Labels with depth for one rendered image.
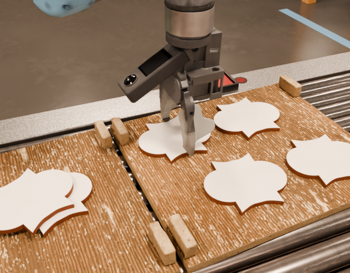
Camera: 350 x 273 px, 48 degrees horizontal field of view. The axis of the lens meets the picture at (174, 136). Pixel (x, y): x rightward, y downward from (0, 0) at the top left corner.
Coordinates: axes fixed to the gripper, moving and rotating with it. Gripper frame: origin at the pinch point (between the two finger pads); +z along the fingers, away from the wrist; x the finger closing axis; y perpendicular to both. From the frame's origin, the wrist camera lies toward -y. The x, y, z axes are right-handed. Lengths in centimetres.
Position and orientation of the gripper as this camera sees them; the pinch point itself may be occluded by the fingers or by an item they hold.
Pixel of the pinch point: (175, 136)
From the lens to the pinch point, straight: 73.1
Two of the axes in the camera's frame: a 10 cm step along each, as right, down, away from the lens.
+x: -4.2, -5.6, 7.2
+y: 9.1, -2.5, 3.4
